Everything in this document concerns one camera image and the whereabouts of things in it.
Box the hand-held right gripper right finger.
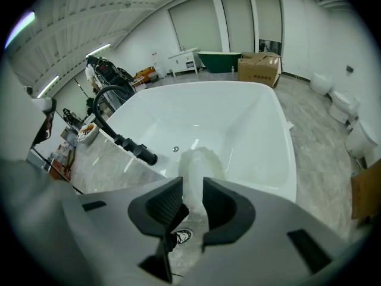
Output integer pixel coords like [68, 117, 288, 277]
[184, 176, 357, 286]

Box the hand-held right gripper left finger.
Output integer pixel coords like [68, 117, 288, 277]
[64, 176, 191, 284]

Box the white fluffy duster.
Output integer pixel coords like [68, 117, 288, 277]
[177, 146, 227, 220]

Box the white bathtub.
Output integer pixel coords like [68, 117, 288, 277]
[101, 80, 298, 204]

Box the dark freestanding bathtub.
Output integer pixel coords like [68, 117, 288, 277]
[196, 51, 242, 73]

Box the person's right shoe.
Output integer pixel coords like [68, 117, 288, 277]
[172, 228, 193, 245]

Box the grey bin with plastic bag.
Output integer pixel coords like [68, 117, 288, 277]
[76, 122, 99, 145]

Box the brown cardboard sheet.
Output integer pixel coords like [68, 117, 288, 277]
[350, 159, 381, 220]

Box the black curved faucet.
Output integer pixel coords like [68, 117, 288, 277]
[92, 85, 138, 146]

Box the yellow tool case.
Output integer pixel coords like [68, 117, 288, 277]
[135, 67, 157, 83]

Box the person's light grey shirt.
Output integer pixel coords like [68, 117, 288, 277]
[0, 58, 39, 163]

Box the long ceiling light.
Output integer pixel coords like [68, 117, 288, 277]
[36, 75, 60, 98]
[85, 42, 111, 58]

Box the brown cardboard box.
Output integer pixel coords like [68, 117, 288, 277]
[237, 51, 282, 88]

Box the white vanity cabinet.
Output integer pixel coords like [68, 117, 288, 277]
[168, 46, 199, 76]

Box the grey window blind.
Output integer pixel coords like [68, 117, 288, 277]
[168, 0, 223, 53]
[219, 0, 254, 53]
[252, 0, 283, 43]

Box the white wall-hung toilet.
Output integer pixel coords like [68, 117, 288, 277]
[309, 71, 333, 97]

